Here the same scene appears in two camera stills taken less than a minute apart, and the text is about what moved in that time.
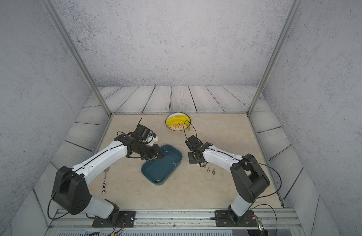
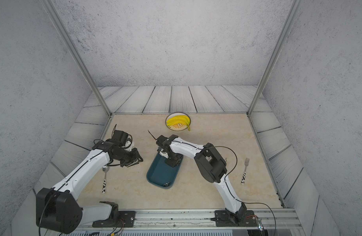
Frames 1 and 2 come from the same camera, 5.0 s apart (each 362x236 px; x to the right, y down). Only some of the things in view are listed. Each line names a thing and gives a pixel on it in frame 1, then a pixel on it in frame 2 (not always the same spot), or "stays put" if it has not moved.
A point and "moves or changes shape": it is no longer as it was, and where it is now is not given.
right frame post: [295, 5] stays put
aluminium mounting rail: [286, 219] stays put
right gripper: [191, 160] → [172, 164]
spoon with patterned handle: [104, 184] stays put
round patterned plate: [178, 127] stays put
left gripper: [155, 153] → [136, 158]
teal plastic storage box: [157, 171] moves or changes shape
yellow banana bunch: [180, 119] stays put
